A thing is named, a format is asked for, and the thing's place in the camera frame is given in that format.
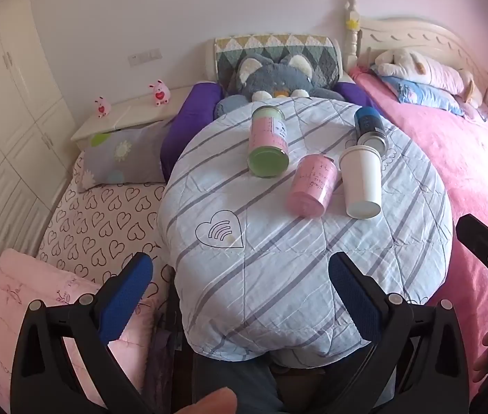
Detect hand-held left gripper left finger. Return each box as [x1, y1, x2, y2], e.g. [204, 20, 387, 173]
[10, 251, 171, 414]

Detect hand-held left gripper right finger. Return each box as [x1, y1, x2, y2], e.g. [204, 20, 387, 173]
[328, 251, 473, 414]

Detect white paper cup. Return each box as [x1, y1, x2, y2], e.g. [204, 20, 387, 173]
[339, 145, 383, 220]

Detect small pink cup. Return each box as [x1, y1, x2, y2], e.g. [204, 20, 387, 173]
[286, 154, 338, 218]

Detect blue and silver cup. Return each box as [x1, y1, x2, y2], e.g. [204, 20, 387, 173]
[353, 106, 390, 156]

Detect pink cup with green lid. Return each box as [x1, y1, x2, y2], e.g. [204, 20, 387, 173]
[246, 105, 290, 179]

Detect person's left hand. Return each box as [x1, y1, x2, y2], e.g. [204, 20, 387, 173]
[178, 388, 239, 414]

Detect heart print bed sheet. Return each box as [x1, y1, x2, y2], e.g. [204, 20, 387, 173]
[37, 151, 176, 311]

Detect pink fleece bed blanket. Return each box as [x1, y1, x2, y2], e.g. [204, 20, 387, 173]
[349, 67, 488, 354]

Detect folded pink quilt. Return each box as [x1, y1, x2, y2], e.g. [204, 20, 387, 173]
[0, 250, 158, 414]

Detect striped light blue quilt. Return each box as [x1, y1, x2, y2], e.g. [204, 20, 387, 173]
[158, 95, 454, 356]

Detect dark grey trousers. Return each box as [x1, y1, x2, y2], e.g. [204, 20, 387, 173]
[192, 341, 400, 414]

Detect grey flower pillow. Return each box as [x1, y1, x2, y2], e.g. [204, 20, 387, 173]
[76, 123, 176, 193]

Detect blue pillow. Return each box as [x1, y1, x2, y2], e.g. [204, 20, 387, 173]
[371, 65, 466, 117]

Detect cream nightstand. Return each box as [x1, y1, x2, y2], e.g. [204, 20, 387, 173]
[70, 85, 195, 142]

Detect white plush dog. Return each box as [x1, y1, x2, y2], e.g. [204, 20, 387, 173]
[371, 48, 484, 106]

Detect pink pig figurine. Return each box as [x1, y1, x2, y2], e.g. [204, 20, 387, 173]
[94, 96, 112, 119]
[148, 79, 171, 106]

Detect purple blanket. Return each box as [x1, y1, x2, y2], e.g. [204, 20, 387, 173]
[160, 80, 376, 182]

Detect cream bed headboard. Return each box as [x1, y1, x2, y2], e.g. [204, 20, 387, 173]
[345, 0, 488, 108]

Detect cream wardrobe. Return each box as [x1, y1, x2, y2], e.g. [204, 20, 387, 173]
[0, 0, 76, 324]

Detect grey plush cat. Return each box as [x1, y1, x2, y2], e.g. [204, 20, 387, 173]
[213, 54, 343, 119]

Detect diamond patterned cushion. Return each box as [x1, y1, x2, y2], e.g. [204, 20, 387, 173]
[213, 33, 343, 91]

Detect wall socket plate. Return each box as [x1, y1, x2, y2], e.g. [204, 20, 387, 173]
[128, 50, 161, 66]

